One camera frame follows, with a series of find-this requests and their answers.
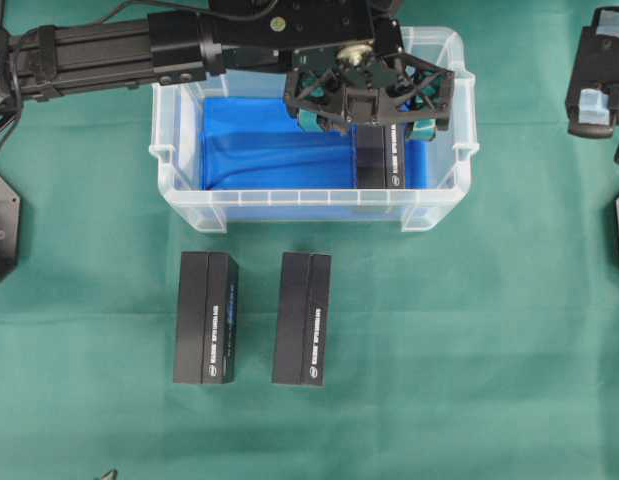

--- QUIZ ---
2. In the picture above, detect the black box D435i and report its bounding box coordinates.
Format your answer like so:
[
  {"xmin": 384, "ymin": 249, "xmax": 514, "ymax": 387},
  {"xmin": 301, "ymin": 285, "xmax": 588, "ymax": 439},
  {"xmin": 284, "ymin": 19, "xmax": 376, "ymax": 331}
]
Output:
[
  {"xmin": 173, "ymin": 251, "xmax": 239, "ymax": 385},
  {"xmin": 354, "ymin": 124, "xmax": 406, "ymax": 190}
]

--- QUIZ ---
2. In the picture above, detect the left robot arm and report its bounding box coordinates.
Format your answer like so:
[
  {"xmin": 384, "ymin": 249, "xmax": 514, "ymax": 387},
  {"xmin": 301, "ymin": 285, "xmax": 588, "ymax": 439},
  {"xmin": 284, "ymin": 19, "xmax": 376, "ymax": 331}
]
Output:
[{"xmin": 0, "ymin": 1, "xmax": 455, "ymax": 139}]

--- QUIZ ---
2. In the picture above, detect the clear plastic storage case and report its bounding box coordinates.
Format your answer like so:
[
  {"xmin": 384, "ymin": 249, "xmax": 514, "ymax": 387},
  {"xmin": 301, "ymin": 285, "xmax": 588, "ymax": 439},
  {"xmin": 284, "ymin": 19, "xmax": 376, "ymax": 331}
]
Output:
[{"xmin": 149, "ymin": 27, "xmax": 479, "ymax": 233}]

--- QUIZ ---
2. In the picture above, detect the blue foam liner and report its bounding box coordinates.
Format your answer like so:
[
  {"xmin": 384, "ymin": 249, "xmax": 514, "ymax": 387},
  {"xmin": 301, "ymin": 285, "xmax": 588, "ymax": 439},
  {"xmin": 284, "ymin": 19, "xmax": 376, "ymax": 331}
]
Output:
[{"xmin": 200, "ymin": 95, "xmax": 433, "ymax": 193}]

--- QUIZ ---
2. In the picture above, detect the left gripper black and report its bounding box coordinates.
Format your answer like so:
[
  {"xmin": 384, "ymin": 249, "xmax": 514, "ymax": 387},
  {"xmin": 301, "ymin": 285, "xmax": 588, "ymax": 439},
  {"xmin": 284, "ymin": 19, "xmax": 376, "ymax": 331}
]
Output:
[{"xmin": 283, "ymin": 19, "xmax": 455, "ymax": 142}]

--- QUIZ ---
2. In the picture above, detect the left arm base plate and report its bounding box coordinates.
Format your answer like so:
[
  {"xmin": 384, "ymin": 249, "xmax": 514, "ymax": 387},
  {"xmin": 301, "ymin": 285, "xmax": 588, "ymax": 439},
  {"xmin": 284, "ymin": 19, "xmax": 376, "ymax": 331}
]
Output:
[{"xmin": 0, "ymin": 176, "xmax": 21, "ymax": 283}]

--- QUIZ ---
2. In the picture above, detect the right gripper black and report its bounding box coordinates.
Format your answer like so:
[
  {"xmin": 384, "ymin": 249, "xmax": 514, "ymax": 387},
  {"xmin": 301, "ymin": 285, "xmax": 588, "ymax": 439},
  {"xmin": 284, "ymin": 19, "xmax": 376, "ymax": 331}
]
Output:
[{"xmin": 565, "ymin": 6, "xmax": 619, "ymax": 138}]

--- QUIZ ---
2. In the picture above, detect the green table cloth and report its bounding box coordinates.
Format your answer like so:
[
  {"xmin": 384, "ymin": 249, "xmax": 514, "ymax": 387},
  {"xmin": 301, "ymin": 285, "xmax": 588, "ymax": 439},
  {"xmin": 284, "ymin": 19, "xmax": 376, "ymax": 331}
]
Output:
[{"xmin": 0, "ymin": 1, "xmax": 619, "ymax": 479}]

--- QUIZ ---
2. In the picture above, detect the black box D415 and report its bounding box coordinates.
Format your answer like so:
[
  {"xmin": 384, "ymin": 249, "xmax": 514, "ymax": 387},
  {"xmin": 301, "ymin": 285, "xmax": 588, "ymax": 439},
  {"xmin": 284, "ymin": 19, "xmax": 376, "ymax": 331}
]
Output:
[{"xmin": 272, "ymin": 252, "xmax": 332, "ymax": 387}]

